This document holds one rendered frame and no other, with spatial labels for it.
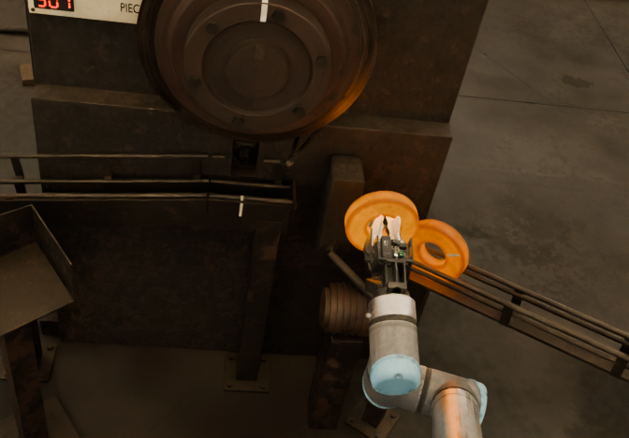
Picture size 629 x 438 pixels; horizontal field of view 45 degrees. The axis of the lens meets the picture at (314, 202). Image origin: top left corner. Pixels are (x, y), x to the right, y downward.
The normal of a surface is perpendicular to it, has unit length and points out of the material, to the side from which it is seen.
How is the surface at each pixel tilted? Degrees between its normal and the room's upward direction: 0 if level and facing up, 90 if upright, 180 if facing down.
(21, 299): 5
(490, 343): 0
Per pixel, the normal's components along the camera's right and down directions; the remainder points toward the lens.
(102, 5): 0.04, 0.67
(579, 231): 0.15, -0.73
